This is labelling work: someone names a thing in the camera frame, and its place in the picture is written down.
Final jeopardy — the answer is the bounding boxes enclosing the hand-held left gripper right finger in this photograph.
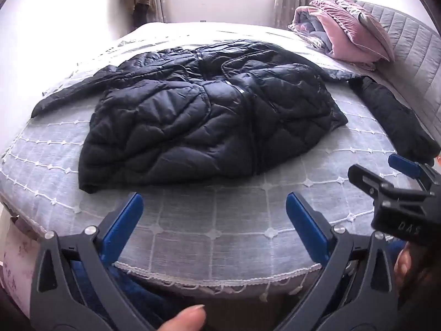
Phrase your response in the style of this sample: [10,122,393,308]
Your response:
[276,192,402,331]

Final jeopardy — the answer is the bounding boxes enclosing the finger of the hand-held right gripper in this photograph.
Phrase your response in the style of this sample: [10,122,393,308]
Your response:
[388,153,441,194]
[347,164,435,201]

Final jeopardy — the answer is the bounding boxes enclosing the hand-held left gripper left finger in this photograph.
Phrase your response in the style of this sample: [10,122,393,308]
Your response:
[29,192,162,331]

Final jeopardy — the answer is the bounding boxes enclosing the black quilted puffer jacket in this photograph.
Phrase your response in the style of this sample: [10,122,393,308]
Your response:
[31,39,348,194]

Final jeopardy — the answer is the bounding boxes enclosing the person's right hand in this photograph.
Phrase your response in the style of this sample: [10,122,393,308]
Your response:
[393,241,441,293]

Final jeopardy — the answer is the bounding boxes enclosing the person's left hand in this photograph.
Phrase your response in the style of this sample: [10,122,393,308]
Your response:
[160,304,207,331]

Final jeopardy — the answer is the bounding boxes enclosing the black garment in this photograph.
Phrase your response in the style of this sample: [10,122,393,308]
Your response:
[348,75,433,164]

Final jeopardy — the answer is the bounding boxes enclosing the person's legs in blue pants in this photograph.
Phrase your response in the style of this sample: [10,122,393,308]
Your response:
[69,258,193,331]

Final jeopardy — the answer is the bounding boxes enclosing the bed with grey cover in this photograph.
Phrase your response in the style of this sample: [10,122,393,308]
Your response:
[0,22,428,297]

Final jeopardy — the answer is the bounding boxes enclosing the floral mattress side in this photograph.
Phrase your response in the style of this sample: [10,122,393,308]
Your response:
[0,210,45,318]

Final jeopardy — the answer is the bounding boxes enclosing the grey padded headboard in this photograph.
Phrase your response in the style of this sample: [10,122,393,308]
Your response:
[348,0,441,152]

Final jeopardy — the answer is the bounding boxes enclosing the pink and grey pillow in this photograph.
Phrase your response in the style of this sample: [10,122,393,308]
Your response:
[327,0,395,63]

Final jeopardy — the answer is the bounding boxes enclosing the folded pink quilt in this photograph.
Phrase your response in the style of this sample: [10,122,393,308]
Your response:
[287,0,378,71]

